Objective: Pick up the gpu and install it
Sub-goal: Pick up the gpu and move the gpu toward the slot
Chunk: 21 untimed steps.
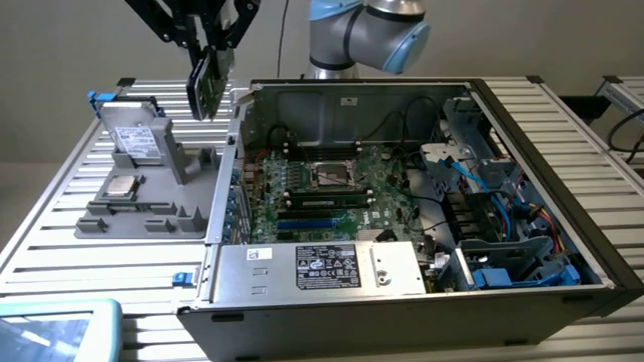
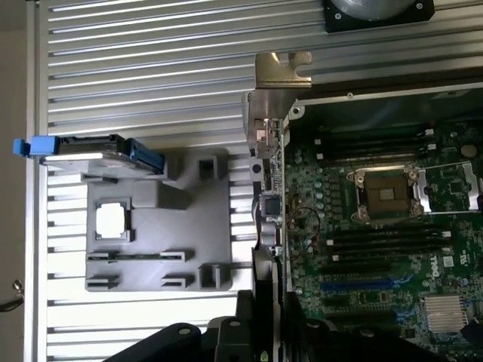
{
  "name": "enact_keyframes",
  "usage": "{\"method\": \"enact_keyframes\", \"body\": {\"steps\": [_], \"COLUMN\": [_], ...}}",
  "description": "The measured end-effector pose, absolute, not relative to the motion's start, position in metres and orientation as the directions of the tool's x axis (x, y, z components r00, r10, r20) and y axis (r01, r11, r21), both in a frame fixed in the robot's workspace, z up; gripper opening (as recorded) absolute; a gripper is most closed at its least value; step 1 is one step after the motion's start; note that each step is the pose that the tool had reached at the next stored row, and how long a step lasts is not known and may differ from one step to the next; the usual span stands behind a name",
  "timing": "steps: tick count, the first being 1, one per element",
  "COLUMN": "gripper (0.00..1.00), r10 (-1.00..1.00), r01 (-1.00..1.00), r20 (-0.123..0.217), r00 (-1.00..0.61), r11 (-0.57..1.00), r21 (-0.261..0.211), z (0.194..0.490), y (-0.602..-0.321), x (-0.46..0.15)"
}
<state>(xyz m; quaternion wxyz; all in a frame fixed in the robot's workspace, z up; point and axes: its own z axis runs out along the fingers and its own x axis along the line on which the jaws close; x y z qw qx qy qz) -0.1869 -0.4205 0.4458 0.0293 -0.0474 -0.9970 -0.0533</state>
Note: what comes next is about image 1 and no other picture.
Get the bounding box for silver power supply unit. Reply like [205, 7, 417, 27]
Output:
[210, 241, 429, 303]

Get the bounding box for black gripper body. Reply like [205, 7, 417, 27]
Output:
[173, 0, 248, 19]

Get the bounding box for silver chipset heat sink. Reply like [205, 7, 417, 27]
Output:
[358, 230, 400, 243]

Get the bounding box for black expansion slot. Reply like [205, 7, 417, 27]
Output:
[277, 209, 338, 221]

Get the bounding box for blue disk bracket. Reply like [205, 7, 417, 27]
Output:
[85, 90, 117, 118]

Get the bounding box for silver hard disk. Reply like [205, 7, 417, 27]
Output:
[96, 100, 165, 167]

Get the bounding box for neighbouring metal slat table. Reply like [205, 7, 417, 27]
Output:
[592, 75, 644, 125]

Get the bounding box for thick black looped cable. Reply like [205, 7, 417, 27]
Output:
[606, 109, 644, 164]

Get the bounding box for metal disk bay cage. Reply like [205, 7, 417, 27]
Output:
[417, 96, 529, 197]

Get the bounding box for open black PC case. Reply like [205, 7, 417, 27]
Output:
[174, 78, 630, 362]

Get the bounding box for yellow red power wires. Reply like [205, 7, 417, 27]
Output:
[522, 201, 569, 261]

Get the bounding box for blue SATA wire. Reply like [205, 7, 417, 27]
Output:
[436, 157, 518, 242]

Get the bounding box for green motherboard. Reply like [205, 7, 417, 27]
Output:
[240, 146, 434, 247]

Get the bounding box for black installed RAM stick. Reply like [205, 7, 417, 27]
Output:
[284, 188, 376, 210]

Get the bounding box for green RAM stick on rack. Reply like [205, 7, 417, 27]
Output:
[88, 201, 172, 213]

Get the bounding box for metal CPU socket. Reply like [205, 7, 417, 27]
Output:
[308, 159, 362, 190]

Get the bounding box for light blue tray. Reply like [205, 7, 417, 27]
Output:
[0, 299, 125, 362]

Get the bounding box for grey parts rack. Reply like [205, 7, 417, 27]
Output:
[73, 116, 224, 240]

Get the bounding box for green circuit card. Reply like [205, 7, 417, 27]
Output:
[185, 48, 238, 122]

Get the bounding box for black RAM slot bank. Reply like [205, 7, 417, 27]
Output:
[294, 144, 364, 160]

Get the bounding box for silver CPU chip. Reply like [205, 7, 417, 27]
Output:
[101, 174, 148, 199]

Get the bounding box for thin black hanging cable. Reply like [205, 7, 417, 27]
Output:
[276, 0, 290, 79]

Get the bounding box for blue expansion slot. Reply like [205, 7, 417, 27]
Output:
[276, 219, 338, 230]

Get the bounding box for blue plastic bay tab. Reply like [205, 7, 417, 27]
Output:
[556, 263, 585, 290]

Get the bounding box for blue plastic drive latch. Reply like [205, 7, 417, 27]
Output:
[470, 266, 514, 290]

